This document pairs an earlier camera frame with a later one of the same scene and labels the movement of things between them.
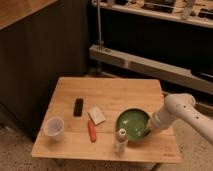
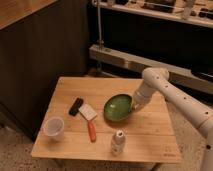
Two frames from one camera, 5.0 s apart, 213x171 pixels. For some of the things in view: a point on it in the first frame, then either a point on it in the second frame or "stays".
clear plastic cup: [54, 128] stays
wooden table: [79, 122] stays
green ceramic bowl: [133, 120] → [118, 106]
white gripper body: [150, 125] → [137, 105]
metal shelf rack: [171, 40] stays
